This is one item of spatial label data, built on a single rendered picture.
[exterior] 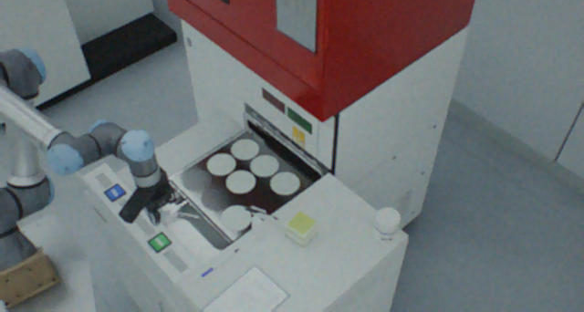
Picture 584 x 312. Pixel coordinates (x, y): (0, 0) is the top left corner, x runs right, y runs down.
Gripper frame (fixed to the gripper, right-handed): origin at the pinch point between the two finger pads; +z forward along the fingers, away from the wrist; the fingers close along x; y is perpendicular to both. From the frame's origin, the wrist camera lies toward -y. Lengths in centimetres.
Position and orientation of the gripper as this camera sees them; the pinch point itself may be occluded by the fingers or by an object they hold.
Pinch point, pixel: (154, 224)
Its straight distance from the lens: 176.7
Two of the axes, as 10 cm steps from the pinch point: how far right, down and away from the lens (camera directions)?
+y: 7.3, -5.0, 4.6
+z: 0.1, 6.8, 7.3
